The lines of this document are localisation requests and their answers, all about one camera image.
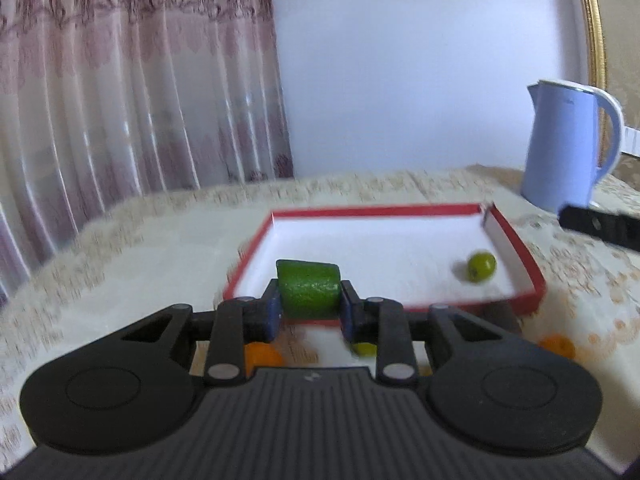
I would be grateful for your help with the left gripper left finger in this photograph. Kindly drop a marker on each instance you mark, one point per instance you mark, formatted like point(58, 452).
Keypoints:
point(240, 321)

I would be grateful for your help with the pink patterned curtain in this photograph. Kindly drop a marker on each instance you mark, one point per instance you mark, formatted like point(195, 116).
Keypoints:
point(102, 100)

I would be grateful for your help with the green cucumber piece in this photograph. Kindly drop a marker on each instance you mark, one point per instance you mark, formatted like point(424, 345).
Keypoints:
point(309, 290)

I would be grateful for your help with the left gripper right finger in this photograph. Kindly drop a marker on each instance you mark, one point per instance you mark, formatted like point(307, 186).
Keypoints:
point(382, 322)

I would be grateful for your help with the red shallow box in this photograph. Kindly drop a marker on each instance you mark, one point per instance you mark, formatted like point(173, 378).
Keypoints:
point(415, 254)

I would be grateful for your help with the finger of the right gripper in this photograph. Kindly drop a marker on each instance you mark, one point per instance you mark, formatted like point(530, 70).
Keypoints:
point(621, 230)

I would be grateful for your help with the small green jujube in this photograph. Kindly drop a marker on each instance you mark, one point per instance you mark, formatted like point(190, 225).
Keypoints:
point(481, 266)

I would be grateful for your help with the green round fruit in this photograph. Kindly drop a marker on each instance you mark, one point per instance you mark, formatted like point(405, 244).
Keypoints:
point(364, 350)

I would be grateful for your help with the white wall switch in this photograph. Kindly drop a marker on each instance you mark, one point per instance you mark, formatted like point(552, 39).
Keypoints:
point(631, 142)

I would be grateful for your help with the large orange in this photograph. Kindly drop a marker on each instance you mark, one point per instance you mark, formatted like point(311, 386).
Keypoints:
point(261, 354)

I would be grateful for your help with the cream floral tablecloth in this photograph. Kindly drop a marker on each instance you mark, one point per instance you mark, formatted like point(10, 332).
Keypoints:
point(152, 251)

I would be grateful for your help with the gold headboard frame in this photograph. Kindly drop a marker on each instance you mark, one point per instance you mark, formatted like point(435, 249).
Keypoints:
point(595, 43)

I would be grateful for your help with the small orange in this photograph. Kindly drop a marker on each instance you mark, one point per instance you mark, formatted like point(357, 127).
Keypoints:
point(560, 345)

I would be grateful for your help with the blue electric kettle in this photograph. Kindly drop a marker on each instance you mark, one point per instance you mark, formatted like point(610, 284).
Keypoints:
point(576, 141)

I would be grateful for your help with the dark sugarcane piece right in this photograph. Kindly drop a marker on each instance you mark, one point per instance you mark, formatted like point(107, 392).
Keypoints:
point(500, 314)

